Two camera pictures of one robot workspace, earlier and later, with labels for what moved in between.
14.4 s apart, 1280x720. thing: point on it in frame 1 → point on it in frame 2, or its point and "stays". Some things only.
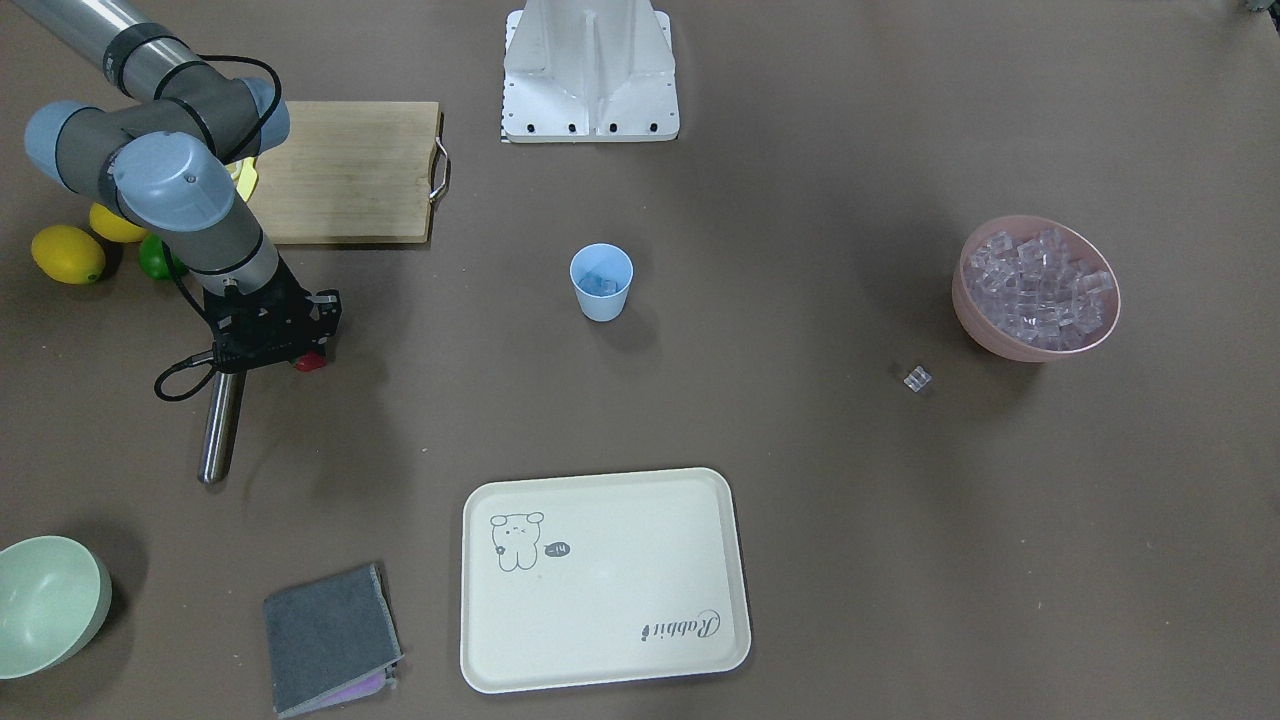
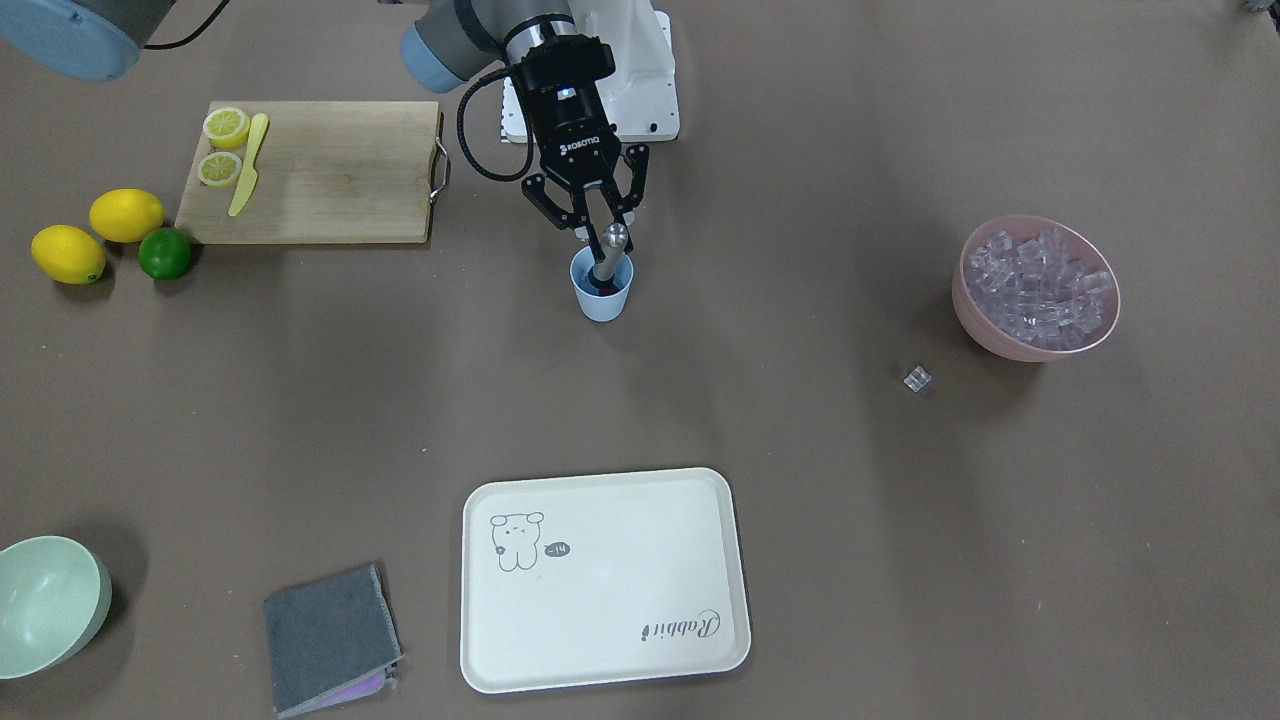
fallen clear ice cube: (917, 379) stays
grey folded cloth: (331, 641) stays
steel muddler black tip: (223, 426) → (602, 275)
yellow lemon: (114, 228) stays
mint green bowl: (54, 595) stays
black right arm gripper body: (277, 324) → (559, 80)
